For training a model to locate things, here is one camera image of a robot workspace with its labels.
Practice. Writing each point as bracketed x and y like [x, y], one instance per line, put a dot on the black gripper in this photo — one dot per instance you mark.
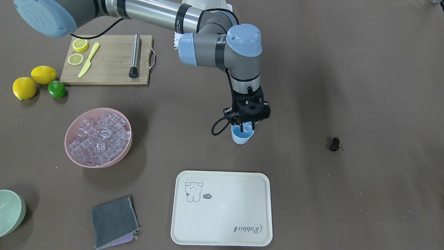
[248, 125]

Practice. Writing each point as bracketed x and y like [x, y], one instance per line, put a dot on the clear ice cube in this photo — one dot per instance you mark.
[247, 127]

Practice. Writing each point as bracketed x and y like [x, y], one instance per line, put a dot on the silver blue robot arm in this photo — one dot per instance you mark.
[209, 38]

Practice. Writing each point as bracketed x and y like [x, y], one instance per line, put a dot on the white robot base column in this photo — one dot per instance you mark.
[213, 5]

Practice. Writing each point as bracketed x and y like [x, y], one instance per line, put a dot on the light blue plastic cup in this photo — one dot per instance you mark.
[240, 139]

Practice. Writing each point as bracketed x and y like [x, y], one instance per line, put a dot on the dark red cherries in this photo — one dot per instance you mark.
[336, 145]

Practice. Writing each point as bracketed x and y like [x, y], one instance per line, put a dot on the pink bowl of ice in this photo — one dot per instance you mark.
[98, 138]

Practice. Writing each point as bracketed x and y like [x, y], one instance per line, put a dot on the cream rabbit serving tray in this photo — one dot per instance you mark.
[222, 209]

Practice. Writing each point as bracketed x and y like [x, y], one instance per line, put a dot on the steel muddler black tip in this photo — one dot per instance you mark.
[134, 66]

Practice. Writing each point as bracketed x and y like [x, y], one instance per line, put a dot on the wooden cutting board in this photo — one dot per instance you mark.
[111, 63]

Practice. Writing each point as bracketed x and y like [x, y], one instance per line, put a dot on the grey folded cloth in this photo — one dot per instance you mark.
[114, 223]

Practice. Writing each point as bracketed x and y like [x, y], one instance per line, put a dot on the yellow plastic knife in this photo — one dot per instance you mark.
[88, 63]

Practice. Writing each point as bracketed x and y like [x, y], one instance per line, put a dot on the lemon half slice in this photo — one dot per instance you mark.
[75, 59]
[80, 45]

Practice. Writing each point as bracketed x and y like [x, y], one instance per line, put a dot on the green lime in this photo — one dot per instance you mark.
[57, 89]

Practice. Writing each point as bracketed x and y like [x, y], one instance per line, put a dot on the yellow lemon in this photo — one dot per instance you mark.
[24, 88]
[43, 74]

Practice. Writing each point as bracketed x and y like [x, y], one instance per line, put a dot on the mint green bowl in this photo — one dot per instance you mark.
[12, 211]

